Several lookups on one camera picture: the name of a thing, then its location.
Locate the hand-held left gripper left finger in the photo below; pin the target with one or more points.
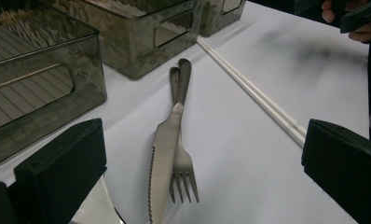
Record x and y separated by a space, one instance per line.
62 174

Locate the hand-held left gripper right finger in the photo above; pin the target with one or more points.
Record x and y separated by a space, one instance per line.
348 161

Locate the white ceramic spoon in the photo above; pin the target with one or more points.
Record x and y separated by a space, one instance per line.
96 205

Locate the smoked clear plastic bin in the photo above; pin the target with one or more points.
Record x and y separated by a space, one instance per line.
214 18
34 93
127 46

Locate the steel table knife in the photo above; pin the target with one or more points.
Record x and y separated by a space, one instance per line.
165 149

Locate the chopsticks pair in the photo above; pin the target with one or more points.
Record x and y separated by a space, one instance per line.
257 99

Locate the white chopstick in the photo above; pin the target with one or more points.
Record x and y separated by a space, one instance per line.
261 93

